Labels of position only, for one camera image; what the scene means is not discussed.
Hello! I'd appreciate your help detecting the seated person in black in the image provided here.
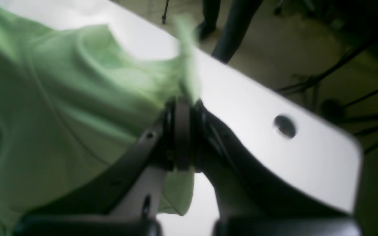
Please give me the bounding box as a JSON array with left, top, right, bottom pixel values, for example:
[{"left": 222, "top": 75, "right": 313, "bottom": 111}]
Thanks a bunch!
[{"left": 196, "top": 0, "right": 263, "bottom": 64}]

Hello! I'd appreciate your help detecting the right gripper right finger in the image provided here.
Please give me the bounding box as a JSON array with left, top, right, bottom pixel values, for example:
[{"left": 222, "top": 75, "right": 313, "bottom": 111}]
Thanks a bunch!
[{"left": 194, "top": 100, "right": 363, "bottom": 236}]

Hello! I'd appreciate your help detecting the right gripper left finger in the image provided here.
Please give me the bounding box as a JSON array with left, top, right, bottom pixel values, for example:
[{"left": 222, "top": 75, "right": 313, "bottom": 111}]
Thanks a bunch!
[{"left": 13, "top": 98, "right": 192, "bottom": 236}]

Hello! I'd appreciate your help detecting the sage green T-shirt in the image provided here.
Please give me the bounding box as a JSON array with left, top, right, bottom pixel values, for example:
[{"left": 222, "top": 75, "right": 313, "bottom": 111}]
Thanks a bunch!
[{"left": 0, "top": 7, "right": 201, "bottom": 236}]

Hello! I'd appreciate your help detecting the black table grommet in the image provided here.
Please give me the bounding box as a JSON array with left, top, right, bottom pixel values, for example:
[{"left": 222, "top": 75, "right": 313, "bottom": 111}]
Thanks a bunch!
[{"left": 273, "top": 114, "right": 297, "bottom": 139}]

